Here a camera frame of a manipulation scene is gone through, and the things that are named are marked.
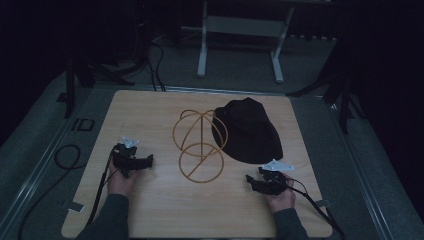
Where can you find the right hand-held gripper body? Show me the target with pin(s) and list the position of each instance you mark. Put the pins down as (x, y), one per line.
(275, 181)

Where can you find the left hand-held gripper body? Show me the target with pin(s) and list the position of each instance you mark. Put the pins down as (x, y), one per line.
(124, 159)

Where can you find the black bucket hat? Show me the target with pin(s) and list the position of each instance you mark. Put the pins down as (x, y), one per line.
(248, 131)

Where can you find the person's right hand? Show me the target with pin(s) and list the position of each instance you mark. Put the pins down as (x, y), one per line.
(283, 201)

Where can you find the person's left hand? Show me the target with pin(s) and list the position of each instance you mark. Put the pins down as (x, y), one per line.
(120, 185)

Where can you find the grey tape piece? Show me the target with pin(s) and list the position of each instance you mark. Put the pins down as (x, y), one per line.
(324, 203)
(76, 207)

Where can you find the black tripod stand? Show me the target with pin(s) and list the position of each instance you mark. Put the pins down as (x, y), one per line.
(340, 86)
(83, 75)

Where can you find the white metal desk frame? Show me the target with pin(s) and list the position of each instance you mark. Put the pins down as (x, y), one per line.
(243, 26)

